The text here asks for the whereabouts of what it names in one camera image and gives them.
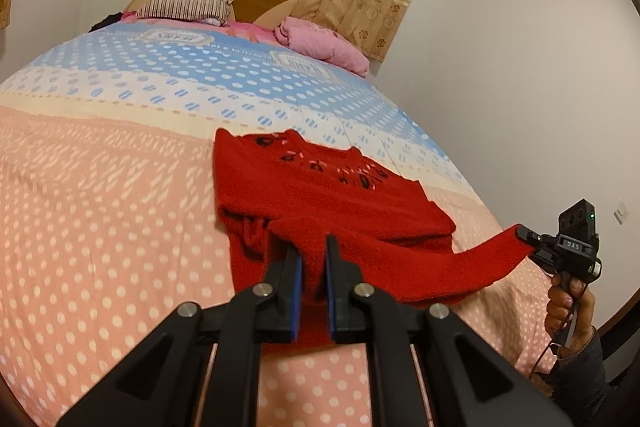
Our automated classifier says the person's right forearm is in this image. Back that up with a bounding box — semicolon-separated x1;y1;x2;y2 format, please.
550;326;623;427

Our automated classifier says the striped pillow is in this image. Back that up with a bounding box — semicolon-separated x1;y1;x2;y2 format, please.
135;0;238;28

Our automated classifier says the pink pillow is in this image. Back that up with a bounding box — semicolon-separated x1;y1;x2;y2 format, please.
274;17;371;78

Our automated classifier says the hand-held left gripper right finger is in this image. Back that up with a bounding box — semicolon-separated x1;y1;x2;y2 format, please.
325;234;576;427

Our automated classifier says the person's right hand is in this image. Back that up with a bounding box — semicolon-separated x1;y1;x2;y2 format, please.
545;274;597;356

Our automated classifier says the pink floral sheet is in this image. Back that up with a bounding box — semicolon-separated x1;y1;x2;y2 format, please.
122;9;282;46

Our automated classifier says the dark cloth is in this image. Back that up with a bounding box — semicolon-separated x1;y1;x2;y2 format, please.
90;11;124;32

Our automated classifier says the red embroidered knit sweater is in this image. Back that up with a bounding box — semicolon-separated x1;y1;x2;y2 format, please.
212;128;533;355

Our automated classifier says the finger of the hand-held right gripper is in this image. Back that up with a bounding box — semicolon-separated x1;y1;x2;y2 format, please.
515;224;544;246
527;246;557;269

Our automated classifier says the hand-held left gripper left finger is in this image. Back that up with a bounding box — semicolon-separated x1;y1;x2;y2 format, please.
55;247;304;427

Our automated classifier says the polka dot bedspread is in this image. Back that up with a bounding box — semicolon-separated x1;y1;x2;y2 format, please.
0;19;558;427

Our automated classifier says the black cable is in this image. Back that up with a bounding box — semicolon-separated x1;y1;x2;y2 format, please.
529;341;563;379

